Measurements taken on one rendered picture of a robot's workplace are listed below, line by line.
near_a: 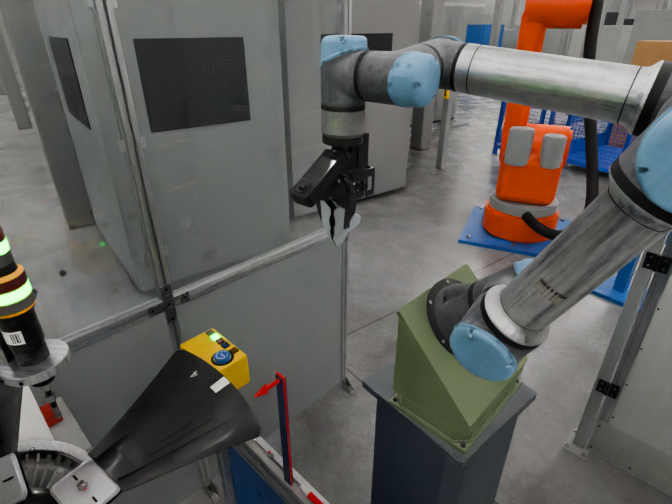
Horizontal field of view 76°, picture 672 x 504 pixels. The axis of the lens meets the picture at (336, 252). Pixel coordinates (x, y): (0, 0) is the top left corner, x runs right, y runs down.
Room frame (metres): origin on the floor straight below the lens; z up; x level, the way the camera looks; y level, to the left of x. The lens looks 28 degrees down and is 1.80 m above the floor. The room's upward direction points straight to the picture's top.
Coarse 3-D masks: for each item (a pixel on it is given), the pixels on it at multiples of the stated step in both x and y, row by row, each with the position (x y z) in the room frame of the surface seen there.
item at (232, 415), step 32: (160, 384) 0.57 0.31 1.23; (192, 384) 0.58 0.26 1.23; (128, 416) 0.51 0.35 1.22; (160, 416) 0.51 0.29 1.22; (192, 416) 0.51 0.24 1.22; (224, 416) 0.52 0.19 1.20; (96, 448) 0.46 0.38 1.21; (128, 448) 0.45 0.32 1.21; (160, 448) 0.46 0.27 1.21; (192, 448) 0.46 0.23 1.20; (224, 448) 0.47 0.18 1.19; (128, 480) 0.40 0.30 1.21
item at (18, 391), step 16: (32, 288) 0.52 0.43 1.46; (0, 384) 0.43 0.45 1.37; (0, 400) 0.42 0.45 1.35; (16, 400) 0.42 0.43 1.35; (0, 416) 0.41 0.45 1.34; (16, 416) 0.41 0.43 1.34; (0, 432) 0.40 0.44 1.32; (16, 432) 0.40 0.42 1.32; (0, 448) 0.38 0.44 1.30; (16, 448) 0.39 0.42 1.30
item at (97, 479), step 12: (84, 468) 0.43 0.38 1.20; (96, 468) 0.43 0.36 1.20; (60, 480) 0.41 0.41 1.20; (72, 480) 0.41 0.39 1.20; (84, 480) 0.41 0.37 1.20; (96, 480) 0.41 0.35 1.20; (108, 480) 0.41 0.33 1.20; (60, 492) 0.39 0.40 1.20; (72, 492) 0.39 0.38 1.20; (84, 492) 0.39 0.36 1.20; (96, 492) 0.39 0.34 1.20; (108, 492) 0.39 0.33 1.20
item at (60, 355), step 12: (0, 336) 0.38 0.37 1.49; (0, 348) 0.38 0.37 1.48; (48, 348) 0.41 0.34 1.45; (60, 348) 0.41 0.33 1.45; (0, 360) 0.38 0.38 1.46; (12, 360) 0.38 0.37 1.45; (48, 360) 0.38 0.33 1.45; (60, 360) 0.38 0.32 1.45; (0, 372) 0.36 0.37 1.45; (12, 372) 0.36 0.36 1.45; (24, 372) 0.36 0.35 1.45; (36, 372) 0.36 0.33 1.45; (48, 372) 0.37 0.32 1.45; (12, 384) 0.35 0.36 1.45; (24, 384) 0.36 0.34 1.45
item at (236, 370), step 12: (204, 336) 0.90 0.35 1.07; (180, 348) 0.87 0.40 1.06; (192, 348) 0.86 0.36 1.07; (204, 348) 0.86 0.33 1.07; (216, 348) 0.86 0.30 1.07; (228, 348) 0.86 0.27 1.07; (240, 360) 0.82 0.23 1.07; (228, 372) 0.79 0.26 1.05; (240, 372) 0.81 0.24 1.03; (240, 384) 0.81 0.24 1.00
